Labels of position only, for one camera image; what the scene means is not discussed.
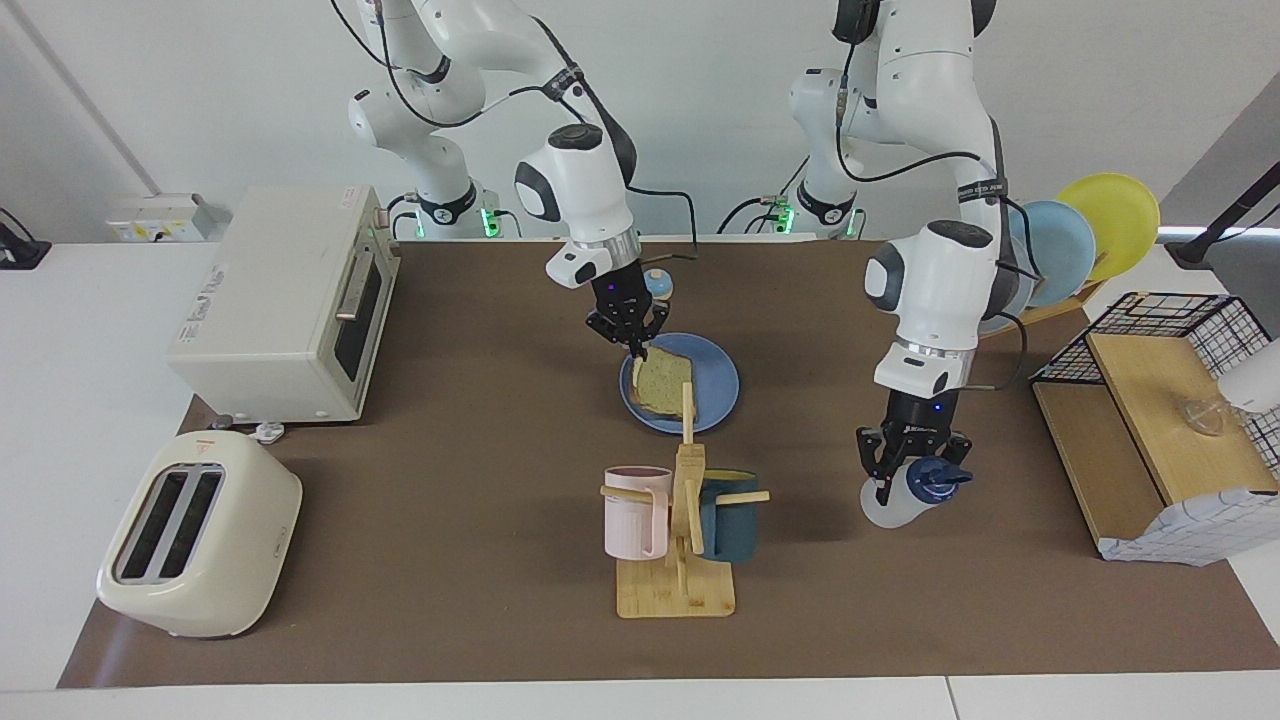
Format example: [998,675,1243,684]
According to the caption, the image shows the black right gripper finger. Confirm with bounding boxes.
[586,312,635,359]
[636,300,671,361]

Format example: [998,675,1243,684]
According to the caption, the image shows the bread slice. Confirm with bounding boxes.
[630,350,694,416]

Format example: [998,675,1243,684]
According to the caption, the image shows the squeeze bottle with blue cap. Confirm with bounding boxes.
[860,455,973,529]

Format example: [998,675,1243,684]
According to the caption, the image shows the blue round plate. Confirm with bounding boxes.
[619,332,741,435]

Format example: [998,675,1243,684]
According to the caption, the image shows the white plate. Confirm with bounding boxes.
[975,255,1036,336]

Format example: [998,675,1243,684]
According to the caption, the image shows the wooden plate rack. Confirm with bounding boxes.
[980,280,1106,341]

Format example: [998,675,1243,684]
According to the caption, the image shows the light blue plate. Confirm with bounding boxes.
[1005,200,1098,309]

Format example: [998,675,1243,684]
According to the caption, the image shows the yellow plate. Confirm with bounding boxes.
[1057,172,1161,284]

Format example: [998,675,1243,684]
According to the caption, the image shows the dark teal mug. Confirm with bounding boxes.
[697,470,761,563]

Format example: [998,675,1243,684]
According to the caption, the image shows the pink mug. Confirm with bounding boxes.
[603,466,674,561]

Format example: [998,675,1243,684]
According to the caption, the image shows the wooden shelf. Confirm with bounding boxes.
[1030,330,1280,546]

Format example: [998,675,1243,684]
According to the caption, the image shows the brown table mat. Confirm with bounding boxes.
[57,240,1280,689]

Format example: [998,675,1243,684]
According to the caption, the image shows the wooden mug tree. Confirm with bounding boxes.
[600,380,771,619]

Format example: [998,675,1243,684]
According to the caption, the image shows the white checkered cloth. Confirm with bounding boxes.
[1097,487,1280,568]

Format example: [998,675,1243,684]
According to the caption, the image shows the clear glass cup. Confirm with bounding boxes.
[1178,395,1229,438]

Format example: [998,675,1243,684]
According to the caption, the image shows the white cylinder object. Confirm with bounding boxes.
[1215,335,1280,413]

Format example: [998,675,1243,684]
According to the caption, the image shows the black stand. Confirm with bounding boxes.
[1165,160,1280,269]

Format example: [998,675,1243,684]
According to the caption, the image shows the cream toaster oven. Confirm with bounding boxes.
[165,185,401,424]

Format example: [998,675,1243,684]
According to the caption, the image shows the cream two-slot toaster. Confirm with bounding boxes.
[96,432,303,639]

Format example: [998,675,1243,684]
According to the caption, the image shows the black device on table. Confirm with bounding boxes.
[0,208,53,271]

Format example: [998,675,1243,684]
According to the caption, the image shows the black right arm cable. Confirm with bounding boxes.
[330,0,701,263]

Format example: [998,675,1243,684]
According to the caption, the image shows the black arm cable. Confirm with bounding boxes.
[835,0,1031,391]
[330,0,701,263]

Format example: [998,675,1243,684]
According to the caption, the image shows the black wire basket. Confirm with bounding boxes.
[1030,292,1280,471]

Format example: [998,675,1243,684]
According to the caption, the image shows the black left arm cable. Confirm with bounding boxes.
[835,0,1031,391]

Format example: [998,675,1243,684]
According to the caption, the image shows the white wall power socket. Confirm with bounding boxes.
[108,193,233,244]

